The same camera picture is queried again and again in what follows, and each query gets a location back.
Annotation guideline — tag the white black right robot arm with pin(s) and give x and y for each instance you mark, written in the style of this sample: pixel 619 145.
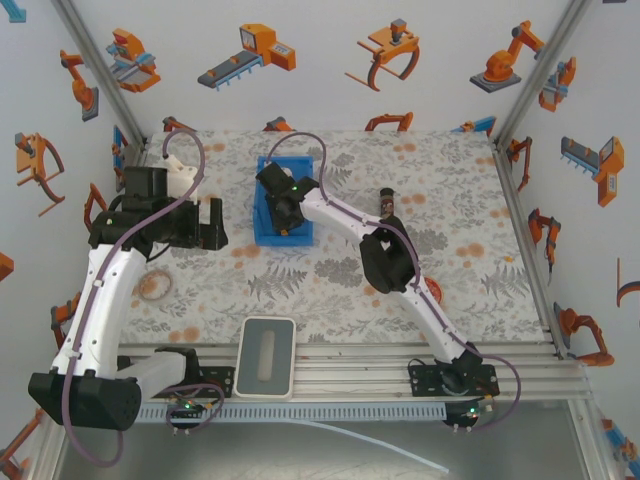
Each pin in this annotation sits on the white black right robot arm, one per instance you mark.
pixel 395 280

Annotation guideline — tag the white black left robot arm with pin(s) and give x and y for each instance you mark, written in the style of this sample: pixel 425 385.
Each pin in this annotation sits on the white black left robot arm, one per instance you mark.
pixel 95 305

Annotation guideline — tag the blue plastic bin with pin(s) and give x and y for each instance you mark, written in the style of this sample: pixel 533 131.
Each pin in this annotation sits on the blue plastic bin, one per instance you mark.
pixel 264 225

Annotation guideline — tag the floral patterned table mat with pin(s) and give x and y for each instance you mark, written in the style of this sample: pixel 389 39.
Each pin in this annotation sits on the floral patterned table mat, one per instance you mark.
pixel 325 280

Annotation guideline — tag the clear tape roll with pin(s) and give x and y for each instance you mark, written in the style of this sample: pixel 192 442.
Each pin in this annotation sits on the clear tape roll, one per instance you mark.
pixel 155 285

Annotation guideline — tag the dark brown small bottle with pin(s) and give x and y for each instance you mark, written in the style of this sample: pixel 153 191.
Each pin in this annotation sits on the dark brown small bottle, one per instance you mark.
pixel 386 200

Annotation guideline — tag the white grey rectangular pad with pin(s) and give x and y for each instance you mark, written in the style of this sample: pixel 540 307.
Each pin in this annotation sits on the white grey rectangular pad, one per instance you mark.
pixel 265 358

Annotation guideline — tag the red round lid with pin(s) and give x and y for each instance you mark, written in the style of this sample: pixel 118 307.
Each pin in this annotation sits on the red round lid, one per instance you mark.
pixel 435 290

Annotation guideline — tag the black white right camera box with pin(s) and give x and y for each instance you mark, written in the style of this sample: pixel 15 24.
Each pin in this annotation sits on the black white right camera box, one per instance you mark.
pixel 272 176

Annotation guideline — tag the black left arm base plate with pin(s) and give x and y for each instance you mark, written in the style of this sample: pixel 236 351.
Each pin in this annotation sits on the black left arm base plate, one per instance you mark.
pixel 215 380

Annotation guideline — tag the aluminium table rail profile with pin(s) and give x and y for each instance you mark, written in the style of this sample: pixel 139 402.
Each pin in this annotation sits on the aluminium table rail profile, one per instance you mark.
pixel 360 365

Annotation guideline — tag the aluminium frame post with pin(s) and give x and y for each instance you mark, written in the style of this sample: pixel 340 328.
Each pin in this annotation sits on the aluminium frame post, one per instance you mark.
pixel 545 65
pixel 100 70

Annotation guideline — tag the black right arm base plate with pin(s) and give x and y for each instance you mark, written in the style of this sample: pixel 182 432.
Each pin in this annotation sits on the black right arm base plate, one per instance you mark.
pixel 425 380

